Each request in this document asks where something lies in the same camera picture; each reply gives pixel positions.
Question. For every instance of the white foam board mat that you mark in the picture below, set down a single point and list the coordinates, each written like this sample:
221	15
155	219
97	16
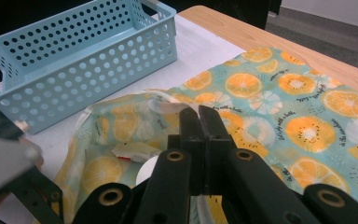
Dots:
199	49

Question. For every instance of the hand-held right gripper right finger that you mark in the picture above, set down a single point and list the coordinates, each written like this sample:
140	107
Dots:
216	137

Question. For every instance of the small white-capped bottle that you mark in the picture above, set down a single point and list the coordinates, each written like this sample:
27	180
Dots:
146	172

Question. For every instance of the light blue perforated plastic basket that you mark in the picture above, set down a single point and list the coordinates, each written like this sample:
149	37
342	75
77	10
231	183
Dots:
84	74

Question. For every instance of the wooden table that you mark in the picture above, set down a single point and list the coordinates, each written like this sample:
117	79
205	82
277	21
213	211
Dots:
292	40

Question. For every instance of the orange-slice print fabric bag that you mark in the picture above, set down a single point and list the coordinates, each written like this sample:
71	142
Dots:
292	102

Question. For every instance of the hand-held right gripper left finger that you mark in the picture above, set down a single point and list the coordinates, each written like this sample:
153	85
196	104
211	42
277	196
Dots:
192	146

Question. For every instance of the white ointment tube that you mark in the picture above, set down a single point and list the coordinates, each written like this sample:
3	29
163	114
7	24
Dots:
133	151

